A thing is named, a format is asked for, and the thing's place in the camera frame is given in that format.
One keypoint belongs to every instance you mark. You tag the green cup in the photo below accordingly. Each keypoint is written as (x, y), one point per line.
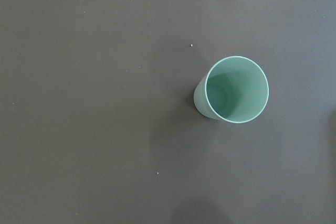
(235, 90)

